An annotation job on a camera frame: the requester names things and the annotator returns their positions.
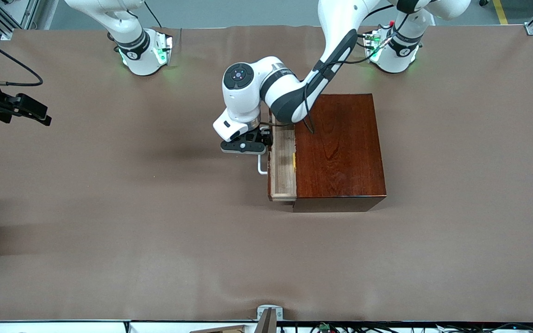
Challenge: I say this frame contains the wooden drawer with white handle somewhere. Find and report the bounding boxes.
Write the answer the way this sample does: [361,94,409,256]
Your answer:
[256,109,297,202]

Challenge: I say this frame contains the dark red wooden cabinet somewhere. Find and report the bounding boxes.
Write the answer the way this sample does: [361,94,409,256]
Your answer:
[292,93,387,213]

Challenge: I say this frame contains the brown table mat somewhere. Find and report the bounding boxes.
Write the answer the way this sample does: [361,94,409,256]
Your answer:
[0,24,533,323]

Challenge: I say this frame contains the light wooden plank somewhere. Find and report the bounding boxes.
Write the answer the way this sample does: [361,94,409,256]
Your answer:
[189,325,248,333]

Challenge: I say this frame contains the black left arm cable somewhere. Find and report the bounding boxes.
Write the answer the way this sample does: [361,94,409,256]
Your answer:
[303,9,410,135]

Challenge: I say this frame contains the aluminium frame rails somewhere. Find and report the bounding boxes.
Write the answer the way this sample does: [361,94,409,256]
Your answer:
[0,0,40,41]

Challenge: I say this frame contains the black right base cable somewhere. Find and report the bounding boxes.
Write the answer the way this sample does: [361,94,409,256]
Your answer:
[144,0,163,29]

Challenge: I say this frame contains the grey metal bracket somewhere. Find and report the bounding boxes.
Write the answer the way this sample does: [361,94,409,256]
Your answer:
[257,305,284,321]

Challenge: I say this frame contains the grey camera mount beam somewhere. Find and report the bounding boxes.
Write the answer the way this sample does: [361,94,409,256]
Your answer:
[254,308,278,333]

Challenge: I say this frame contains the black cable bundle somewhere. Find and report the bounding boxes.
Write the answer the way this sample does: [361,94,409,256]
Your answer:
[278,322,533,333]

